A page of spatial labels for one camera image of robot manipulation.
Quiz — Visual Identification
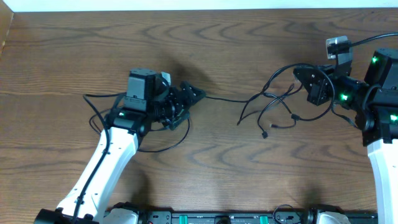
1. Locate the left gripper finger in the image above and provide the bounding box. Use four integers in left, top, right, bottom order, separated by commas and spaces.
180, 81, 206, 106
169, 111, 190, 131

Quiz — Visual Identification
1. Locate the black USB cable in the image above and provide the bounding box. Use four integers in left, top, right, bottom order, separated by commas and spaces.
88, 62, 336, 154

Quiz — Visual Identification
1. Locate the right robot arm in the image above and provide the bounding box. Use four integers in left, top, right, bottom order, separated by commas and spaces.
293, 49, 397, 223

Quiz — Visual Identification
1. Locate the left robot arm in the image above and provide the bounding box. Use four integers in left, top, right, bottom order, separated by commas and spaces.
34, 68, 206, 224

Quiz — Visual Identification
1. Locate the wooden side panel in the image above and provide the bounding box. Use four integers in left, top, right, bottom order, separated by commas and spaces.
0, 0, 14, 53

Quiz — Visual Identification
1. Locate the left camera black cable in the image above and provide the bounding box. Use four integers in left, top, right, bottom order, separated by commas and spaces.
70, 92, 128, 224

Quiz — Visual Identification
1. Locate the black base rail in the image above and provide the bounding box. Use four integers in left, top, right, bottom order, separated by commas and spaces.
102, 201, 378, 224

